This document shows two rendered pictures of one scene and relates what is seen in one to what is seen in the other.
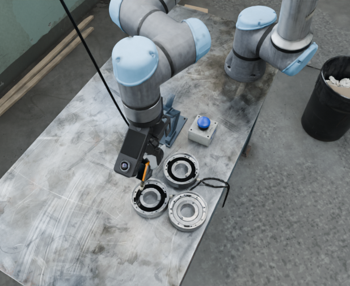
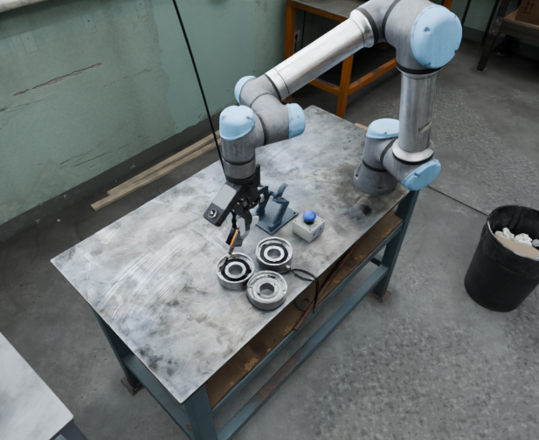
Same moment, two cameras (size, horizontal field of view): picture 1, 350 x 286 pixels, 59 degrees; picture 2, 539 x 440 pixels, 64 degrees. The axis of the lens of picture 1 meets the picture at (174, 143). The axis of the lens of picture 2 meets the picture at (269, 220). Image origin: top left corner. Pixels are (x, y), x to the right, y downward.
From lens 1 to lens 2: 44 cm
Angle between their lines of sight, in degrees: 15
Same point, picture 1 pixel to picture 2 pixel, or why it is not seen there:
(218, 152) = (317, 250)
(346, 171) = (509, 353)
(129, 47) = (233, 111)
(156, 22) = (264, 101)
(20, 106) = (144, 192)
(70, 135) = (181, 204)
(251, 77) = (376, 189)
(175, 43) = (272, 117)
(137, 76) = (234, 132)
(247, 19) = (375, 127)
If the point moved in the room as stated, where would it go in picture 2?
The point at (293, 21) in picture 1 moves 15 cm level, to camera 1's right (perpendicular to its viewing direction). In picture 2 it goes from (407, 132) to (466, 140)
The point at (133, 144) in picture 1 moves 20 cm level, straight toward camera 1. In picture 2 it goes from (224, 197) to (215, 264)
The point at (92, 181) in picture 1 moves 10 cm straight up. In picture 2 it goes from (187, 247) to (183, 223)
